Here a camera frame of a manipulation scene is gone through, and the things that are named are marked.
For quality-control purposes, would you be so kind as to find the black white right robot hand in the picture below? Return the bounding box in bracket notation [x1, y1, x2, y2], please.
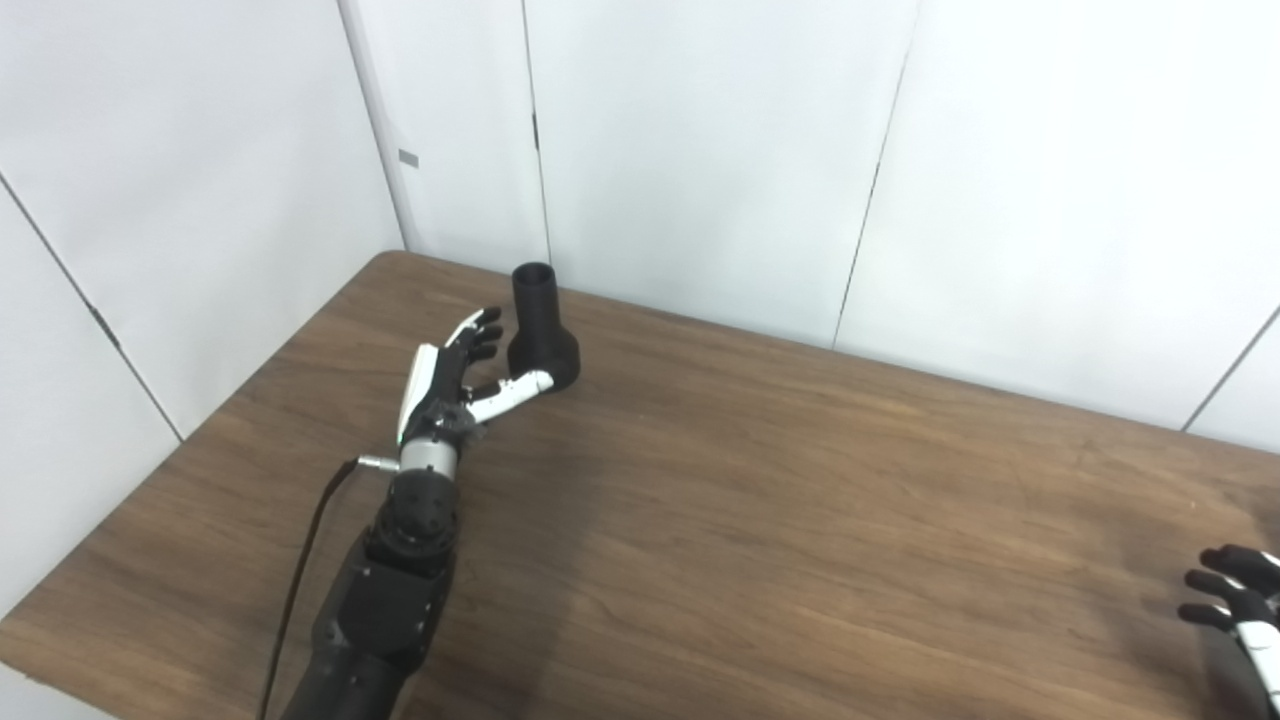
[1177, 545, 1280, 720]

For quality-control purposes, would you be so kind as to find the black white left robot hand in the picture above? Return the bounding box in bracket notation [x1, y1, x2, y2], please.
[396, 307, 557, 471]

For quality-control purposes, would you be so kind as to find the black funnel-shaped nozzle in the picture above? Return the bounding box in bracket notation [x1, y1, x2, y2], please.
[508, 262, 582, 393]

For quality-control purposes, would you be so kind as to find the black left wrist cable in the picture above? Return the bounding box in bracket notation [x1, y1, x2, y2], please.
[258, 455, 401, 720]

